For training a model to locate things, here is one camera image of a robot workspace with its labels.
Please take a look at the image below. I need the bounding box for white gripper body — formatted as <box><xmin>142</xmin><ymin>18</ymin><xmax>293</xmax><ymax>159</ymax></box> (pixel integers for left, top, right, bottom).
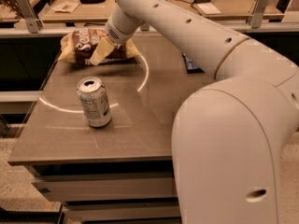
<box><xmin>105</xmin><ymin>6</ymin><xmax>143</xmax><ymax>44</ymax></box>

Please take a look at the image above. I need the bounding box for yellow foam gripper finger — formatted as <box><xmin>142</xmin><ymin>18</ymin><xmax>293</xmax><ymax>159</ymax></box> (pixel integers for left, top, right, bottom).
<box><xmin>90</xmin><ymin>36</ymin><xmax>115</xmax><ymax>65</ymax></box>

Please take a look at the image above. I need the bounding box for brown chip bag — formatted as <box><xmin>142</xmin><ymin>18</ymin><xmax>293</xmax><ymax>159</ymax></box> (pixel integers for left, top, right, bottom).
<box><xmin>58</xmin><ymin>29</ymin><xmax>140</xmax><ymax>66</ymax></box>

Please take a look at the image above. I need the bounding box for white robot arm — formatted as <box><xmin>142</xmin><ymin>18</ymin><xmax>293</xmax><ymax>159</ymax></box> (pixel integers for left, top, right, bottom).
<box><xmin>105</xmin><ymin>0</ymin><xmax>299</xmax><ymax>224</ymax></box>

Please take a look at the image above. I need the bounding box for blue rxbar chocolate bar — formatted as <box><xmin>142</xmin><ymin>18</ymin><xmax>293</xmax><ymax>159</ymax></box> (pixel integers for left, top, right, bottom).
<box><xmin>182</xmin><ymin>53</ymin><xmax>203</xmax><ymax>74</ymax></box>

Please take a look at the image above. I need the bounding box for white soda can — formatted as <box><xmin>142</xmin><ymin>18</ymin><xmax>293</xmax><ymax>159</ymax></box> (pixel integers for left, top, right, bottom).
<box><xmin>77</xmin><ymin>77</ymin><xmax>112</xmax><ymax>128</ymax></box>

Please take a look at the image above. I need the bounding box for paper card on desk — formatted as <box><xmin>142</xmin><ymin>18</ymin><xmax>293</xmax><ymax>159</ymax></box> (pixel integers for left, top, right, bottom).
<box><xmin>52</xmin><ymin>2</ymin><xmax>79</xmax><ymax>13</ymax></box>

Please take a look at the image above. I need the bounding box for white paper sheet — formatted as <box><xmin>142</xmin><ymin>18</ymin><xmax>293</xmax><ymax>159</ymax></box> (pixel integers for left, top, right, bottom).
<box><xmin>197</xmin><ymin>3</ymin><xmax>221</xmax><ymax>15</ymax></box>

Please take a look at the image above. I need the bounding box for grey drawer cabinet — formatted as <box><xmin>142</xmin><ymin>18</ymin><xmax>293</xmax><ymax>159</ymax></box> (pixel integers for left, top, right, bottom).
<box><xmin>28</xmin><ymin>161</ymin><xmax>181</xmax><ymax>224</ymax></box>

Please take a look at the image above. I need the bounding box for left metal bracket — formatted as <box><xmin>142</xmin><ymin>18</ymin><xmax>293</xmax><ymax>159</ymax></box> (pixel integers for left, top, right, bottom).
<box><xmin>16</xmin><ymin>0</ymin><xmax>42</xmax><ymax>34</ymax></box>

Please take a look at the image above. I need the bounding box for metal bracket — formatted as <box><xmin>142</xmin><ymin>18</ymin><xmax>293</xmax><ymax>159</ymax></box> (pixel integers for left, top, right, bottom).
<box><xmin>248</xmin><ymin>0</ymin><xmax>269</xmax><ymax>28</ymax></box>
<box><xmin>16</xmin><ymin>0</ymin><xmax>42</xmax><ymax>34</ymax></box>

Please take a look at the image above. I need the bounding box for right metal bracket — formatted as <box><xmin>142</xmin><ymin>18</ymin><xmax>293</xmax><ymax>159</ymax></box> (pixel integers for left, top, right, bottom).
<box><xmin>248</xmin><ymin>0</ymin><xmax>269</xmax><ymax>28</ymax></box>

